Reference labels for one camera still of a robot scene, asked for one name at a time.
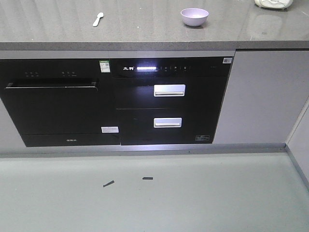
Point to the purple plastic bowl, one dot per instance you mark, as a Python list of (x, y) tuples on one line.
[(194, 17)]

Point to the pale green plastic spoon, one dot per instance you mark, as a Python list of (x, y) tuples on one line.
[(99, 16)]

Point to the black built-in sterilizer cabinet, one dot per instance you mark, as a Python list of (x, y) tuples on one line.
[(169, 100)]

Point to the black built-in dishwasher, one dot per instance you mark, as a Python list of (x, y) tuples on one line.
[(59, 102)]

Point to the grey side cabinet door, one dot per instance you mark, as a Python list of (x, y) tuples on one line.
[(298, 141)]

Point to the white blender appliance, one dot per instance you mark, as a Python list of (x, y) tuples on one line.
[(274, 4)]

